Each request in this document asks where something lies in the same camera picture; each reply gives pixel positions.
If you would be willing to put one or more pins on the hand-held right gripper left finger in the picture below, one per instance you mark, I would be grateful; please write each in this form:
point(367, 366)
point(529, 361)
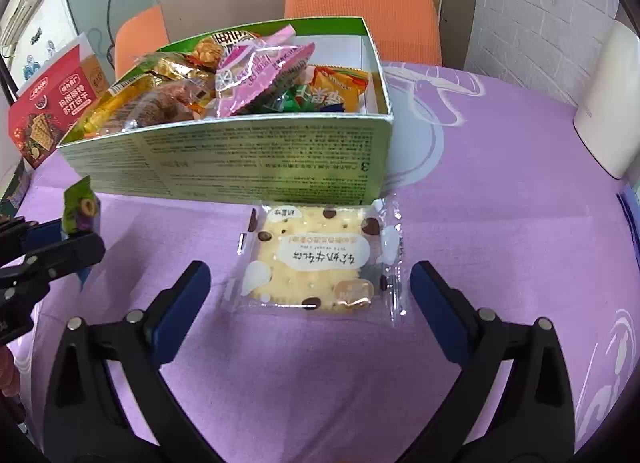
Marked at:
point(182, 313)

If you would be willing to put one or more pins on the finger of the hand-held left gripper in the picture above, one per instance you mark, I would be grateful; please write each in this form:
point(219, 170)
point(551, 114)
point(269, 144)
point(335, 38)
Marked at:
point(70, 253)
point(50, 233)

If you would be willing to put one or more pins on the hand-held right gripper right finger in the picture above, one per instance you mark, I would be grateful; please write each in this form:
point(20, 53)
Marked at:
point(440, 313)

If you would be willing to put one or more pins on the small green candy packet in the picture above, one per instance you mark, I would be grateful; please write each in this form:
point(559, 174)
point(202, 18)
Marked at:
point(80, 203)

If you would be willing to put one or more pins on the golden barcode snack packet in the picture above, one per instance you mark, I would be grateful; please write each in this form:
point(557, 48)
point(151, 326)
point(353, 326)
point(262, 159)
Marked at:
point(107, 113)

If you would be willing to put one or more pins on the clear spotted cracker packet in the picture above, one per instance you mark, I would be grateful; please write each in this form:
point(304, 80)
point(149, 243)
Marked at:
point(310, 263)

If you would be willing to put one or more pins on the green cardboard box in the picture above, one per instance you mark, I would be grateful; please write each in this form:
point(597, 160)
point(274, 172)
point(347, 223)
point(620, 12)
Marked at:
point(250, 158)

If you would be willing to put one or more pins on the pink snack packet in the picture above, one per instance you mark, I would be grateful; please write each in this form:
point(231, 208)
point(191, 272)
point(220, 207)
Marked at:
point(250, 78)

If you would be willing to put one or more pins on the orange chips packet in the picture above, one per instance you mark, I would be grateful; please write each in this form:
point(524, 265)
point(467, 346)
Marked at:
point(335, 90)

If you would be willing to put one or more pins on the person's left hand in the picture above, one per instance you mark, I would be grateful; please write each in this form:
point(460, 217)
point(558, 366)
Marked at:
point(7, 370)

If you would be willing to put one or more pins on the green and gold tin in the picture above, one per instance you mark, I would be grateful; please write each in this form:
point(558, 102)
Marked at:
point(12, 193)

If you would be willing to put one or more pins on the red biscuit box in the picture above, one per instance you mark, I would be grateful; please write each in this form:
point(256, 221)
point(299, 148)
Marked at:
point(45, 118)

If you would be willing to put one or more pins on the purple tablecloth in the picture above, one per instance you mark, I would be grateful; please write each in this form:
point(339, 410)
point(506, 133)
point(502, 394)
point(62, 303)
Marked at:
point(475, 193)

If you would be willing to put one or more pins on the pack of paper cups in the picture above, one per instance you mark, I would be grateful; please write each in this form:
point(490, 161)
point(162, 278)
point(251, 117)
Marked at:
point(629, 218)

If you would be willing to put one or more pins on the orange chair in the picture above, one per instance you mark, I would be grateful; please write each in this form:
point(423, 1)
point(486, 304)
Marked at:
point(140, 38)
point(360, 3)

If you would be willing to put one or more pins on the cream thermos jug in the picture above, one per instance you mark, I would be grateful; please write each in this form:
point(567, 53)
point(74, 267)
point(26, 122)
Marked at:
point(605, 118)

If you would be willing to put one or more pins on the white wall air conditioner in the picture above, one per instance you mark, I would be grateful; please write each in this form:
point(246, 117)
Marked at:
point(22, 3)

